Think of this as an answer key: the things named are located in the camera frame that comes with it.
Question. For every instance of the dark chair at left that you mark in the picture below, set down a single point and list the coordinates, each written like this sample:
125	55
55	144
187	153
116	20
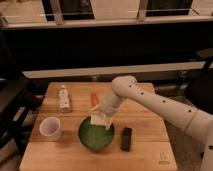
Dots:
16	101

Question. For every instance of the green ceramic bowl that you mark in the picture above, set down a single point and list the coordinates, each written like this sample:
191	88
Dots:
95	137

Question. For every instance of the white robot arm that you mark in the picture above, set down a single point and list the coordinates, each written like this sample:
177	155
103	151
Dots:
191	120

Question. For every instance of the white plastic bottle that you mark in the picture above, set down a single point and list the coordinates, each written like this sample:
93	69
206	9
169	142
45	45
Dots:
64	100

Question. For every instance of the black rectangular bar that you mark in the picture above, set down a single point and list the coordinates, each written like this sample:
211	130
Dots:
126	139

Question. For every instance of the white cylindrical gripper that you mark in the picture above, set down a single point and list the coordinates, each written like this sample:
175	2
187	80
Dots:
108	105

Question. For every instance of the orange carrot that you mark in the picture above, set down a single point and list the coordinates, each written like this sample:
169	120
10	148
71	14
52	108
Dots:
94	99

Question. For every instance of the clear plastic cup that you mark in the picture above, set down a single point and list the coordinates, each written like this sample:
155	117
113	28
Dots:
50	128

